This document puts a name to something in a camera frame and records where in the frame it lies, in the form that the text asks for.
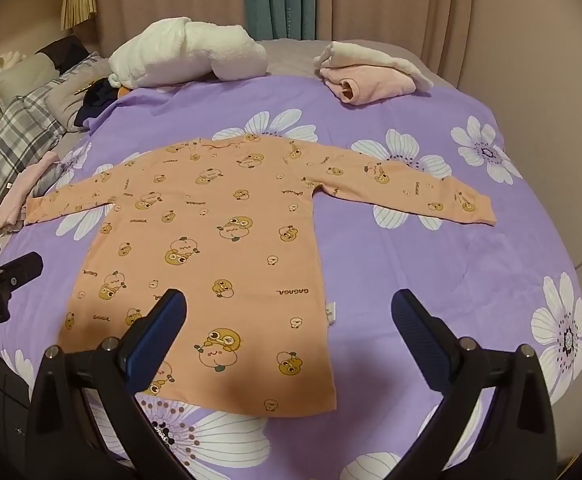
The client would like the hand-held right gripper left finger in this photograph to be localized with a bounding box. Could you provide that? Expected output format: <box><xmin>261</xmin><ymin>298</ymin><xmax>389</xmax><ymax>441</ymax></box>
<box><xmin>25</xmin><ymin>288</ymin><xmax>192</xmax><ymax>480</ymax></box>

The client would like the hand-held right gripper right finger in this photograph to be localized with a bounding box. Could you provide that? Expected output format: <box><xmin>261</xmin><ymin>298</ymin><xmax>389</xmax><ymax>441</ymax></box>
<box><xmin>391</xmin><ymin>288</ymin><xmax>558</xmax><ymax>480</ymax></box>

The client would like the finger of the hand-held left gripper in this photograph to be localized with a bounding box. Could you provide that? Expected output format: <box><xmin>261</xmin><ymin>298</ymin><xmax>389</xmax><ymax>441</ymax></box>
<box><xmin>0</xmin><ymin>252</ymin><xmax>44</xmax><ymax>289</ymax></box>

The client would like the orange printed long-sleeve shirt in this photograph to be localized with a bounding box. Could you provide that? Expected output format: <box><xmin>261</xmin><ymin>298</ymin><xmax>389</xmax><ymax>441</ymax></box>
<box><xmin>23</xmin><ymin>132</ymin><xmax>498</xmax><ymax>417</ymax></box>

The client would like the small pale pink garment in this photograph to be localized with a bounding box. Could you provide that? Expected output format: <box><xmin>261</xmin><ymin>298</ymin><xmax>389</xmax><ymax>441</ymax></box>
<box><xmin>0</xmin><ymin>152</ymin><xmax>60</xmax><ymax>233</ymax></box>

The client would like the purple floral bed sheet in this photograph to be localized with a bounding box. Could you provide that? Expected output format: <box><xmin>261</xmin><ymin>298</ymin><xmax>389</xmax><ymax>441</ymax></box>
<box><xmin>0</xmin><ymin>72</ymin><xmax>582</xmax><ymax>480</ymax></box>

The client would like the plaid blanket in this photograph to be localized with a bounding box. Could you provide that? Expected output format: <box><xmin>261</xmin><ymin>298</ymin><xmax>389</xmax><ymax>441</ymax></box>
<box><xmin>0</xmin><ymin>55</ymin><xmax>106</xmax><ymax>241</ymax></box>

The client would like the grey pillow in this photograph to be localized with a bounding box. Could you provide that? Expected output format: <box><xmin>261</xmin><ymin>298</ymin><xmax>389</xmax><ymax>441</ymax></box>
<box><xmin>46</xmin><ymin>57</ymin><xmax>112</xmax><ymax>133</ymax></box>

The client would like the dark navy cloth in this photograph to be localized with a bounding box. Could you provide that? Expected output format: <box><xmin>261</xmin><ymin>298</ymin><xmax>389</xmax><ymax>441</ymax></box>
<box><xmin>75</xmin><ymin>80</ymin><xmax>122</xmax><ymax>128</ymax></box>

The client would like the beige pillow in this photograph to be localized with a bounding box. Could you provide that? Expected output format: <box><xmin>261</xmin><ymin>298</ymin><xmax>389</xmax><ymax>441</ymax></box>
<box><xmin>0</xmin><ymin>52</ymin><xmax>56</xmax><ymax>106</ymax></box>

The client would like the dark brown cloth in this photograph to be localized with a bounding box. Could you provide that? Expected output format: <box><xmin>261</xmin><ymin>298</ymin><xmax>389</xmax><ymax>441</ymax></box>
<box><xmin>36</xmin><ymin>35</ymin><xmax>92</xmax><ymax>68</ymax></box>

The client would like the pink folded garment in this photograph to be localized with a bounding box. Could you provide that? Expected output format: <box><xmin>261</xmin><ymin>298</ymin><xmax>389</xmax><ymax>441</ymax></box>
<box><xmin>319</xmin><ymin>62</ymin><xmax>416</xmax><ymax>107</ymax></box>

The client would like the beige pleated fringe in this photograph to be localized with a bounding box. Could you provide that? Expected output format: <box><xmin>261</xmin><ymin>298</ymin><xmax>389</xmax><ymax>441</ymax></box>
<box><xmin>61</xmin><ymin>0</ymin><xmax>96</xmax><ymax>31</ymax></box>

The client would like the white fluffy rolled blanket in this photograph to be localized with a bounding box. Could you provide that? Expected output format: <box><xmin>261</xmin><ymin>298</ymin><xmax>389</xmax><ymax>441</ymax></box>
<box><xmin>108</xmin><ymin>16</ymin><xmax>268</xmax><ymax>90</ymax></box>

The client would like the cream folded garment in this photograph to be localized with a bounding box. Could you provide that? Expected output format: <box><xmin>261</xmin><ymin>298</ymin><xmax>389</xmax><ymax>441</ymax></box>
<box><xmin>315</xmin><ymin>40</ymin><xmax>434</xmax><ymax>92</ymax></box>

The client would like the grey bed cover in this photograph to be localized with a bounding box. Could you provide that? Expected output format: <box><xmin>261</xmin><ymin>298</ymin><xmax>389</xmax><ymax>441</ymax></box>
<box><xmin>263</xmin><ymin>39</ymin><xmax>432</xmax><ymax>78</ymax></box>

